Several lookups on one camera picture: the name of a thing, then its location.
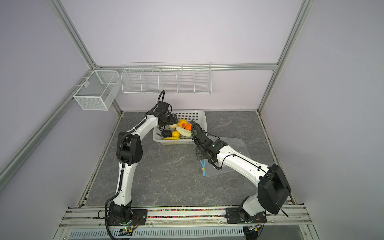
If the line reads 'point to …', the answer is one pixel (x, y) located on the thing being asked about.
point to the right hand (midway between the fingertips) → (203, 152)
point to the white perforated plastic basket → (198, 117)
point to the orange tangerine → (188, 126)
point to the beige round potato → (173, 126)
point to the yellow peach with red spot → (182, 123)
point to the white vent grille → (163, 232)
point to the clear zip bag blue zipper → (209, 168)
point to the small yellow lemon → (175, 133)
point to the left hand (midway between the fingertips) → (173, 121)
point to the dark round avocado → (166, 133)
